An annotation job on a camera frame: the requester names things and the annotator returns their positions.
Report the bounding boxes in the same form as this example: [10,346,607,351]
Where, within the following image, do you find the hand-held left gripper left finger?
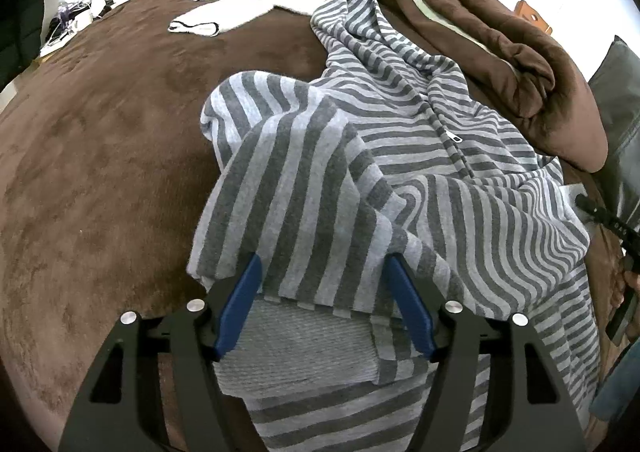
[57,252,264,452]

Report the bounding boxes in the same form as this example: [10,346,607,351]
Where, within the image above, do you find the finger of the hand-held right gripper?
[574,194,640,253]

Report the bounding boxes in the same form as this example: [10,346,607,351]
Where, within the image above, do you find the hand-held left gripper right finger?
[386,253,587,452]

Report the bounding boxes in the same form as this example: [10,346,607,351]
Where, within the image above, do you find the grey striped zip hoodie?
[186,0,603,452]

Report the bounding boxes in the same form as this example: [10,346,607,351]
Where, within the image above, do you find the person's right hand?
[612,257,640,313]

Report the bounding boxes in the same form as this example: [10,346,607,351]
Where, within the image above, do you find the person's blue denim clothing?
[589,362,633,433]

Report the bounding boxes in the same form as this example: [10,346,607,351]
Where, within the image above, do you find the grey pillow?
[587,35,640,233]

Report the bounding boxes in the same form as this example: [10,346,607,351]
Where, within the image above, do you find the wooden chair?
[515,0,553,35]

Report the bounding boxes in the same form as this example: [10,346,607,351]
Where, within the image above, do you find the brown fleece blanket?
[365,0,608,173]

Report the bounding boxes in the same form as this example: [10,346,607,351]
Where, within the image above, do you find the black puffer coat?
[0,0,71,87]

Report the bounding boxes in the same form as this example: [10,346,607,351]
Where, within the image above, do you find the clutter of cables and bottles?
[40,0,118,57]

